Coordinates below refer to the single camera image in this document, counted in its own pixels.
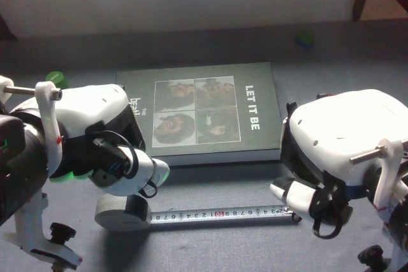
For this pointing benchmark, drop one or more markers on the black Let It Be album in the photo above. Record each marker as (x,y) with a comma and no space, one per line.
(255,74)

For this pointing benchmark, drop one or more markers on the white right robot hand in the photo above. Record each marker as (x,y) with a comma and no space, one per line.
(334,119)

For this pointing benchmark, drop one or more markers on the grey table cloth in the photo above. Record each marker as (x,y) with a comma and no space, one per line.
(204,246)

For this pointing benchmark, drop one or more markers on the green cylinder block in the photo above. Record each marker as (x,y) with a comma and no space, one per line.
(55,77)

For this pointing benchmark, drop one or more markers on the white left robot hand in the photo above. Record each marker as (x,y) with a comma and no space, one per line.
(95,103)

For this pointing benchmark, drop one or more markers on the grey tape measure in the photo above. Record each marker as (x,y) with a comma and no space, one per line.
(121,214)

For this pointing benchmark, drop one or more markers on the green and blue toy block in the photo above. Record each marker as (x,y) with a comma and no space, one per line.
(304,39)

